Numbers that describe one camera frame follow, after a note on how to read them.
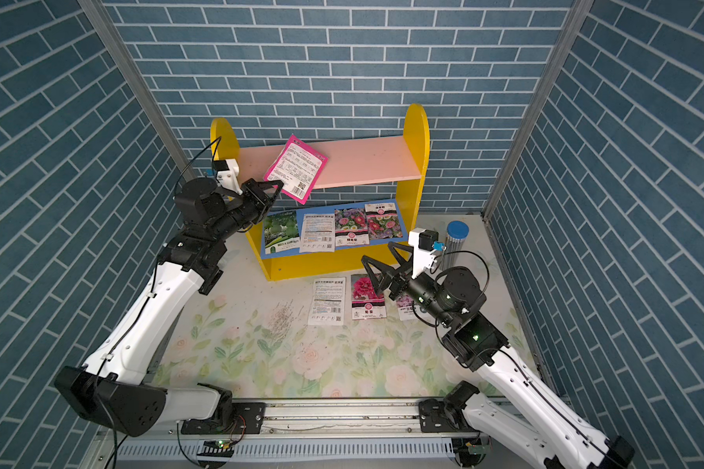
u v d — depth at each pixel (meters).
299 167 0.72
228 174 0.61
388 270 0.52
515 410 0.46
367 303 0.95
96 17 0.71
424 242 0.52
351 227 0.99
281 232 0.96
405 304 0.94
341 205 1.05
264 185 0.66
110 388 0.37
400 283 0.53
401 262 0.64
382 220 1.00
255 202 0.59
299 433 0.73
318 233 0.96
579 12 0.71
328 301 0.96
